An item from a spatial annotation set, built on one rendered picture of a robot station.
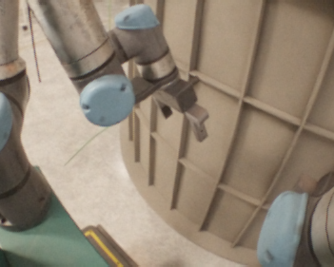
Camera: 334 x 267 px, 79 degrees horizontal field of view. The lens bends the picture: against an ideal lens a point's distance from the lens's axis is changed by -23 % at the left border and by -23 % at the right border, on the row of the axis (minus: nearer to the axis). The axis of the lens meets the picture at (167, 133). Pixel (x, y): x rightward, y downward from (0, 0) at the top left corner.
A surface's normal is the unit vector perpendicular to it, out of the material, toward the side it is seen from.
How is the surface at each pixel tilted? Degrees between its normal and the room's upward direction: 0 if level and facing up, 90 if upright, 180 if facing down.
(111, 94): 90
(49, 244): 0
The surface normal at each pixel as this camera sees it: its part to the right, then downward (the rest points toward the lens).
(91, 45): 0.69, 0.38
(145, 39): 0.34, 0.62
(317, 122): -0.43, 0.55
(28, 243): 0.07, -0.77
